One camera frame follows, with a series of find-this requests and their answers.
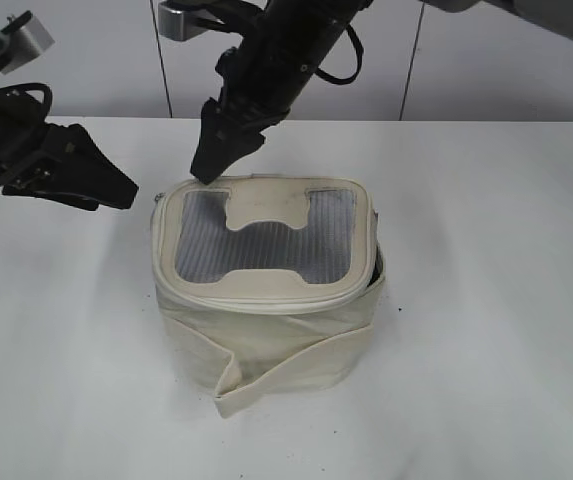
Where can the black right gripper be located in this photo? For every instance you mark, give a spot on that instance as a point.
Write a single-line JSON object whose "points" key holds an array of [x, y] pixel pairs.
{"points": [[262, 78]]}

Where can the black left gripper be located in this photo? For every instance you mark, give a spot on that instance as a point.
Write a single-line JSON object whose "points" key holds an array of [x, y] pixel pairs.
{"points": [[79, 176]]}

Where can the cream fabric zipper bag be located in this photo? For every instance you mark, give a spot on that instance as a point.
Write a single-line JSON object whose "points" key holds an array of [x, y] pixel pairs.
{"points": [[266, 284]]}

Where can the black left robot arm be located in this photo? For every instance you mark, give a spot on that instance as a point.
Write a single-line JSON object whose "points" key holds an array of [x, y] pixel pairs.
{"points": [[48, 161]]}

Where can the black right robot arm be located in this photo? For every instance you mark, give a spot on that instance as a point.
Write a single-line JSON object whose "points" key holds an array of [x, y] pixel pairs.
{"points": [[242, 17]]}

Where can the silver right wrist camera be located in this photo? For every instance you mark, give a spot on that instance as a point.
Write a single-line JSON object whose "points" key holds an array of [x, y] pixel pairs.
{"points": [[181, 21]]}

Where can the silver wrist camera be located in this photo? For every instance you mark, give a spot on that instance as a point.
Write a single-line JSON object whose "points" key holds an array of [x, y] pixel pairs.
{"points": [[181, 21], [23, 39]]}

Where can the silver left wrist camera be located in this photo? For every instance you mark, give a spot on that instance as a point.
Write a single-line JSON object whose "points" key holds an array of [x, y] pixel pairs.
{"points": [[23, 39]]}

